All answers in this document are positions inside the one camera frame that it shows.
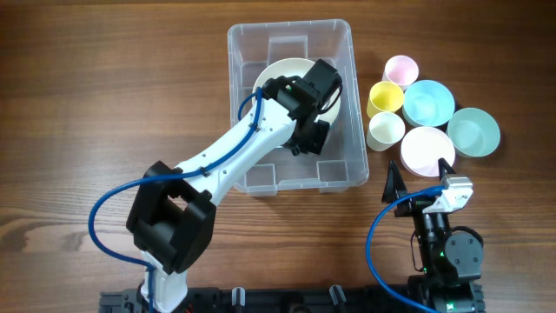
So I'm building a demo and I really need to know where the cream cup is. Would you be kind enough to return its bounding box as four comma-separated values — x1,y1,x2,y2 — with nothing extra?
367,112,406,151

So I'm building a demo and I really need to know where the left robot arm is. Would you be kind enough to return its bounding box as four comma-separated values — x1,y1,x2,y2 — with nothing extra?
126,59,343,312

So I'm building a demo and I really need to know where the light blue small bowl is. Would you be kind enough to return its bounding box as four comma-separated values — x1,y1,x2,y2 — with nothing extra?
402,80,455,127

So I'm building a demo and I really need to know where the pink cup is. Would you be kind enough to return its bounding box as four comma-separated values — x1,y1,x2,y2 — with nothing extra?
382,55,420,90

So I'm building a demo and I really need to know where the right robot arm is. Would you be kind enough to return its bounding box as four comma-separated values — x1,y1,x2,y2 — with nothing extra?
382,158,486,313

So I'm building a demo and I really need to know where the green small bowl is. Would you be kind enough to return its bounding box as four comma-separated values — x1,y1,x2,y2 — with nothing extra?
447,108,501,157

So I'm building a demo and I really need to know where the cream large bowl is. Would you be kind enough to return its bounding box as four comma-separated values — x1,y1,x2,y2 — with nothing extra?
253,57,341,127

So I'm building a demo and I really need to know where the clear plastic storage container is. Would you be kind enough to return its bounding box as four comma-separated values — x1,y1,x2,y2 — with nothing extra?
228,19,369,196

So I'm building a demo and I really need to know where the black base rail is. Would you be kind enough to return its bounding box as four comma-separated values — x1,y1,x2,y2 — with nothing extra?
98,285,486,313

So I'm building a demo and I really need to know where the left blue cable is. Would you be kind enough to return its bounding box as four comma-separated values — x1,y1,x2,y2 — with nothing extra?
87,86,264,313

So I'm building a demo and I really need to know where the yellow cup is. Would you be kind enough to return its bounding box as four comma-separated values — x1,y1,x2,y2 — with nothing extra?
367,81,405,118

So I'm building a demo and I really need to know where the pink small bowl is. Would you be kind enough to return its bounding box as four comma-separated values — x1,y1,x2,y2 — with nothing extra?
400,126,456,177

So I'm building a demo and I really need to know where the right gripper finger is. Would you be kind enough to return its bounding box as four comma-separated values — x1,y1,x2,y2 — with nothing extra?
381,160,407,203
438,157,455,181

